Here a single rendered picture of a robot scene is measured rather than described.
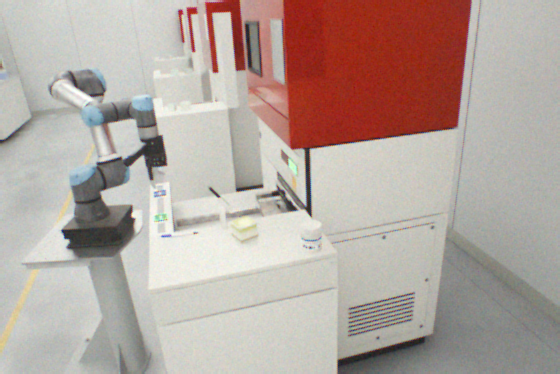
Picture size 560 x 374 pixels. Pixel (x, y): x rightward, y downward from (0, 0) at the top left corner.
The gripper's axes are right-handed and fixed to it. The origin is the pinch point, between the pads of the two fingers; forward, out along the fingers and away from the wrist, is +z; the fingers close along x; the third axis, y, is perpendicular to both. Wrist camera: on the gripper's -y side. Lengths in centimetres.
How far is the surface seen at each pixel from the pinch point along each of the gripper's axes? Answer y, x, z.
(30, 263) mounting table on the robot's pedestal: -56, 8, 29
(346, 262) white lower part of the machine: 77, -15, 44
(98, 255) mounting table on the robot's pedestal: -27.7, 3.5, 28.7
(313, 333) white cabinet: 49, -50, 47
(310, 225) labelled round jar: 50, -46, 5
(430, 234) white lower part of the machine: 120, -15, 39
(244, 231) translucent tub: 30.0, -33.3, 9.2
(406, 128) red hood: 103, -15, -14
